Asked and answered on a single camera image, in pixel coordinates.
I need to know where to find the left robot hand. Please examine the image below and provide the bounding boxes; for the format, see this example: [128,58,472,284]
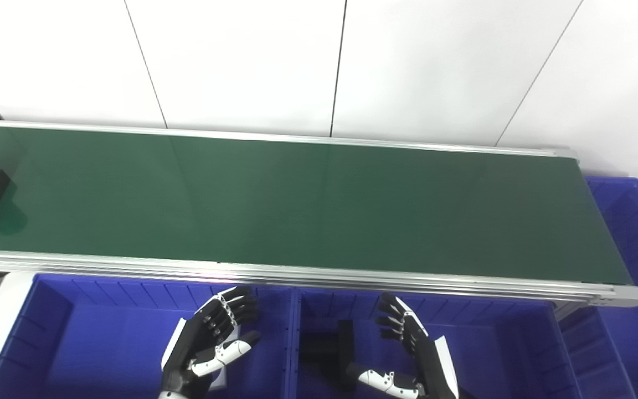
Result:
[158,285,262,399]

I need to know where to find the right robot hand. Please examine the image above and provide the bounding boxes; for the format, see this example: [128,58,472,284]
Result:
[346,293,461,399]

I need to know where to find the black block part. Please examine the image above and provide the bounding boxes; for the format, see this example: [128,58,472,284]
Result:
[301,319,356,392]

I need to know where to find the green conveyor belt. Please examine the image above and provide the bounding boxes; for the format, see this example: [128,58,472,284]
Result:
[0,103,638,309]
[0,125,633,285]

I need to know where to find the white paper label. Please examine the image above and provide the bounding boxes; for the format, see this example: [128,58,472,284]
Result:
[208,326,242,390]

